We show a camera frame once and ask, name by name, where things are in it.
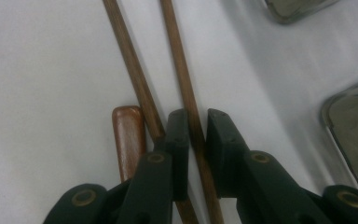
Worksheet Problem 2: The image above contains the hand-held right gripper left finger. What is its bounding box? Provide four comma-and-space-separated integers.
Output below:
117, 108, 190, 224

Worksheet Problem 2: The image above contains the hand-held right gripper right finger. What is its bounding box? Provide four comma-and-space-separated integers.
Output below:
207, 107, 334, 224

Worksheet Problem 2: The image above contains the reddish wooden utensil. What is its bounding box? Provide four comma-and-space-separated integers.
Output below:
111, 105, 147, 184

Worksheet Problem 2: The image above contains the brown wooden chopstick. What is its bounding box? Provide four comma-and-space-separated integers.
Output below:
102, 0, 200, 224
158, 0, 226, 224

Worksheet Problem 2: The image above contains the translucent grey plastic bin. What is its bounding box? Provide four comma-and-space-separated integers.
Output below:
262, 0, 341, 25
320, 73, 358, 200

